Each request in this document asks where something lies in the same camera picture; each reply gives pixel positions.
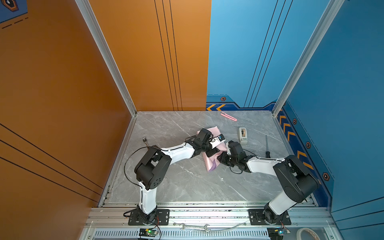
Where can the left green circuit board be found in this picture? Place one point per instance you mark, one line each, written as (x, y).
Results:
(147, 234)

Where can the white tape dispenser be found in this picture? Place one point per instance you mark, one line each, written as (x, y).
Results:
(243, 135)

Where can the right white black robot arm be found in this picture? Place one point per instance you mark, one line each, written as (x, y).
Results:
(295, 178)

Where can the red handled ratchet tool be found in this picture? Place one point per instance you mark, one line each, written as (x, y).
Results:
(146, 142)

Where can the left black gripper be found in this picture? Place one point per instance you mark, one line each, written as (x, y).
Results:
(213, 151)

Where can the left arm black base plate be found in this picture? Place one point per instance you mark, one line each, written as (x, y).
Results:
(158, 217)

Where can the yellow handled screwdriver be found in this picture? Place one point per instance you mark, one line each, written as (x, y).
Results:
(268, 154)

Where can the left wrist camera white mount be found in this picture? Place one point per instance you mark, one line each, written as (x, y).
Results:
(212, 138)

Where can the pink scissors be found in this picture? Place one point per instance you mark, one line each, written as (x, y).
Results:
(228, 117)

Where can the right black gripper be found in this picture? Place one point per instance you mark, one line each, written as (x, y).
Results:
(222, 157)

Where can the pink wrapping paper sheet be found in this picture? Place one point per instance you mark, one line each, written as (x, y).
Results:
(211, 160)

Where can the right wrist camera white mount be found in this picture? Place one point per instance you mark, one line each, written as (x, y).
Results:
(235, 149)

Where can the green circuit board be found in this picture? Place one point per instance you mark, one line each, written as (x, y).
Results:
(276, 234)
(147, 234)

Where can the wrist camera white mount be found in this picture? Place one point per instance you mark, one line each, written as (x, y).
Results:
(212, 138)
(235, 149)

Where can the right green circuit board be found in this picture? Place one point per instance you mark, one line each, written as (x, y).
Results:
(276, 234)

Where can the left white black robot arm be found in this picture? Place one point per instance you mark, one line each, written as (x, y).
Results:
(152, 168)

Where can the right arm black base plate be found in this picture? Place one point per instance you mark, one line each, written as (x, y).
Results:
(265, 217)

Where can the silver wrench on rail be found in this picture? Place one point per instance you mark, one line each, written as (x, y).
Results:
(204, 228)

